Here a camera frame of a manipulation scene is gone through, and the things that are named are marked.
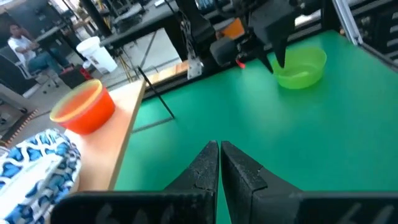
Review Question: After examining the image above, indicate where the white plastic cup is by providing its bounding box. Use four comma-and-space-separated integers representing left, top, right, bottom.
76, 36, 118, 74

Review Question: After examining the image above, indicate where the large blue patterned paper bowl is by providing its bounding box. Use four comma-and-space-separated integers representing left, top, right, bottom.
0, 128, 82, 224

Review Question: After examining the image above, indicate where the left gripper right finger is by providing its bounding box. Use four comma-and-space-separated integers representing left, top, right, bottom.
221, 140, 398, 224

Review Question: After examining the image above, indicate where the wooden shelf with black frame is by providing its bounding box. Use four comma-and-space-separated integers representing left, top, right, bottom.
46, 65, 176, 224

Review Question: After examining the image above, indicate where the black desk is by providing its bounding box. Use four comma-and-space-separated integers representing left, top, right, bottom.
99, 12, 187, 49

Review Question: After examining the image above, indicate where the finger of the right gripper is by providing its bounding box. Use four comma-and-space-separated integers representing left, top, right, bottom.
272, 18, 295, 69
257, 43, 275, 75

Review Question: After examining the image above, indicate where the yellow-green plastic bowl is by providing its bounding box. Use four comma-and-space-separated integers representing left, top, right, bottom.
270, 46, 328, 90

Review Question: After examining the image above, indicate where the orange object behind arm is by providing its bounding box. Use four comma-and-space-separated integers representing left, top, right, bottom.
221, 17, 246, 40

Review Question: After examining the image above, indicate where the orange plastic bowl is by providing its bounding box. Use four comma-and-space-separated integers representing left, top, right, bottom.
49, 78, 116, 136

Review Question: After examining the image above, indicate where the seated person on chair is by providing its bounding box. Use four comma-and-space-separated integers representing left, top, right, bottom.
7, 23, 75, 76

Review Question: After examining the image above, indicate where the black and red box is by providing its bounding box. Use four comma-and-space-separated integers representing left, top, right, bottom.
58, 64, 94, 90

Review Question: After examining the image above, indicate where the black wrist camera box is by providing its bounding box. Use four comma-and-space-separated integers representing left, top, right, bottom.
210, 36, 249, 69

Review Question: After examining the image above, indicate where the aluminium frame rail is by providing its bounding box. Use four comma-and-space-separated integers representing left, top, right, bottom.
331, 0, 363, 46

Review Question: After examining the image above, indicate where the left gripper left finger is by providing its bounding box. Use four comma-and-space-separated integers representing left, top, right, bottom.
51, 140, 220, 224

